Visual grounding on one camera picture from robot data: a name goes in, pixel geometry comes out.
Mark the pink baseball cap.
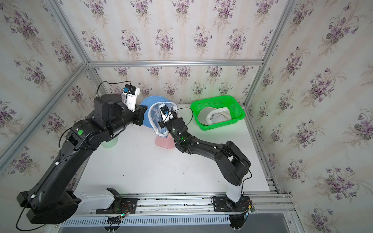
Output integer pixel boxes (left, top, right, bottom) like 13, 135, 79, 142
155, 136, 175, 150

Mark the grey white baseball cap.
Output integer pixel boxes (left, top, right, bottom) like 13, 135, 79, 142
197, 107, 232, 126

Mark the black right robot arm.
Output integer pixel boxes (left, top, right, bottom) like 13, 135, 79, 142
158, 118, 251, 204

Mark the light blue baseball cap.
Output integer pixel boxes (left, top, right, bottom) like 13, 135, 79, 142
141, 96, 175, 137

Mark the mint green pen cup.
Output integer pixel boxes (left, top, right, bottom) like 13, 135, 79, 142
101, 137, 118, 149

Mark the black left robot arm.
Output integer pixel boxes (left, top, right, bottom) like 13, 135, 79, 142
17, 94, 148, 225

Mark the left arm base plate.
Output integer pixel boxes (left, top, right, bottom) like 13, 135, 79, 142
95, 198, 138, 215

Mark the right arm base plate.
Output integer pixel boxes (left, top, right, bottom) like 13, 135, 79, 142
210, 196, 253, 213

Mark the aluminium mounting rail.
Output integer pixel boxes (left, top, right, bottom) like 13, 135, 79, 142
73, 192, 296, 217

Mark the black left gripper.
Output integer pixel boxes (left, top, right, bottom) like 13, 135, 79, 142
104, 103, 149, 136

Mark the green plastic basket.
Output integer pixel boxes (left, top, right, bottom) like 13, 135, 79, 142
190, 95, 245, 131

